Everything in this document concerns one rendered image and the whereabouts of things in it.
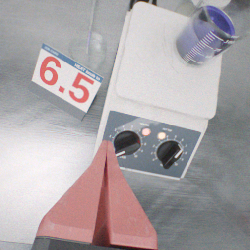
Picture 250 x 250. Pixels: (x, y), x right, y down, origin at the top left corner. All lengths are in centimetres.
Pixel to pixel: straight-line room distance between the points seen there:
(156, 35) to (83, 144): 17
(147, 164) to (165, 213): 9
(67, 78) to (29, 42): 9
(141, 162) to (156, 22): 17
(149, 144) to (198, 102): 8
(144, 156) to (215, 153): 14
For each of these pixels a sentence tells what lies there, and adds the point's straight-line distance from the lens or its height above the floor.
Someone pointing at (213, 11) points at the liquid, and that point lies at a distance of 23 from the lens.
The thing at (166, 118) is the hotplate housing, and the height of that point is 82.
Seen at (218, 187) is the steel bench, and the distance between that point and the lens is 35.
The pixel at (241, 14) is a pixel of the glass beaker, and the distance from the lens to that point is 22.
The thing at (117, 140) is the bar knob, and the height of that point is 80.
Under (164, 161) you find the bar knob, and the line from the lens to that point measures 24.
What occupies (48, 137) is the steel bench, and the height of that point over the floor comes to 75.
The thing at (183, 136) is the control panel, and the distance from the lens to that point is 24.
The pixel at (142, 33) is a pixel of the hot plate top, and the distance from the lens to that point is 23.
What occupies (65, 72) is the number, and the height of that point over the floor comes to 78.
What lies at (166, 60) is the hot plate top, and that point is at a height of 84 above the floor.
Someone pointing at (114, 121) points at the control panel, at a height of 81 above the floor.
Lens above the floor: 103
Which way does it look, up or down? 78 degrees down
